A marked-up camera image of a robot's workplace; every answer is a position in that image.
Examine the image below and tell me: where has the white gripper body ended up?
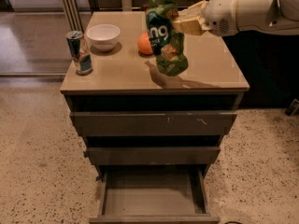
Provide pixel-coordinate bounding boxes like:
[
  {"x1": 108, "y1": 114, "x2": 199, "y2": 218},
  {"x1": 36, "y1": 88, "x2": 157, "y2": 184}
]
[{"x1": 204, "y1": 0, "x2": 238, "y2": 36}]

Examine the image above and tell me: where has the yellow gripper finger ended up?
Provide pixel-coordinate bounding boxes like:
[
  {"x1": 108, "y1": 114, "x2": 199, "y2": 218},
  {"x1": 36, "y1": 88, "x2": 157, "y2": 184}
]
[
  {"x1": 178, "y1": 0, "x2": 207, "y2": 18},
  {"x1": 172, "y1": 16, "x2": 211, "y2": 35}
]

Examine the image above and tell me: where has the green rice chip bag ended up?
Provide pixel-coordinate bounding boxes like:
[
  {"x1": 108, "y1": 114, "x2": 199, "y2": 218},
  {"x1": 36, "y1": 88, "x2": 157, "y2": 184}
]
[{"x1": 142, "y1": 0, "x2": 189, "y2": 77}]

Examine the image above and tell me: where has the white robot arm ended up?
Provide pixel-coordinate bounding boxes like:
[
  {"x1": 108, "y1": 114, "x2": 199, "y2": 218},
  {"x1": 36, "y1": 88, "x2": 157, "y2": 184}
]
[{"x1": 172, "y1": 0, "x2": 299, "y2": 36}]

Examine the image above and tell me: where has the top drawer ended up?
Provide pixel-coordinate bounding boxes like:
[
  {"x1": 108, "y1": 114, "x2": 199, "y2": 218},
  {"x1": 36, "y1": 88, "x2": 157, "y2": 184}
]
[{"x1": 70, "y1": 111, "x2": 237, "y2": 136}]

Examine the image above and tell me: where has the brown drawer cabinet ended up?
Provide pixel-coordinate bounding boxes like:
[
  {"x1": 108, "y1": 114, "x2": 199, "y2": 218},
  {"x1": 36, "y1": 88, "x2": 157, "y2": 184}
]
[{"x1": 59, "y1": 10, "x2": 250, "y2": 224}]

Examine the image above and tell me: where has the middle drawer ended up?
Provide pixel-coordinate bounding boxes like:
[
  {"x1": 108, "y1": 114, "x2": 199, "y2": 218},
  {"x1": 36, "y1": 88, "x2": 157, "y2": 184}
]
[{"x1": 87, "y1": 147, "x2": 220, "y2": 165}]

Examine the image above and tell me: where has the open bottom drawer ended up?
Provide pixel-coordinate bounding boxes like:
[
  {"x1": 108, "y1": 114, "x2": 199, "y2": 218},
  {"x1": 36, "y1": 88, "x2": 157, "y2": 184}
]
[{"x1": 89, "y1": 165, "x2": 220, "y2": 224}]

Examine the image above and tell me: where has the orange fruit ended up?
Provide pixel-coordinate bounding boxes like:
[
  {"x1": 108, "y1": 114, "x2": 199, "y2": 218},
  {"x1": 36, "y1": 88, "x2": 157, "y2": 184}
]
[{"x1": 137, "y1": 33, "x2": 153, "y2": 55}]

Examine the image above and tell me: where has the white bowl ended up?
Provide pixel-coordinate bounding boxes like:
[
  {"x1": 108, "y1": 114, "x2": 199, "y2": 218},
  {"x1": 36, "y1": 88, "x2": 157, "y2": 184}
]
[{"x1": 86, "y1": 24, "x2": 121, "y2": 51}]

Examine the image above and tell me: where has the dark object on floor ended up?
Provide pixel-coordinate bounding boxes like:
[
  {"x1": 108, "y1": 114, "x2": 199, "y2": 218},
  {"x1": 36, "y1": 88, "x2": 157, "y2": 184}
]
[{"x1": 285, "y1": 99, "x2": 299, "y2": 116}]

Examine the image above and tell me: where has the blue silver drink can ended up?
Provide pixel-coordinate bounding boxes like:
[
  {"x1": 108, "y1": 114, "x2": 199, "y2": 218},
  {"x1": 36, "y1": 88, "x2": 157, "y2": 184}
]
[{"x1": 66, "y1": 31, "x2": 93, "y2": 76}]

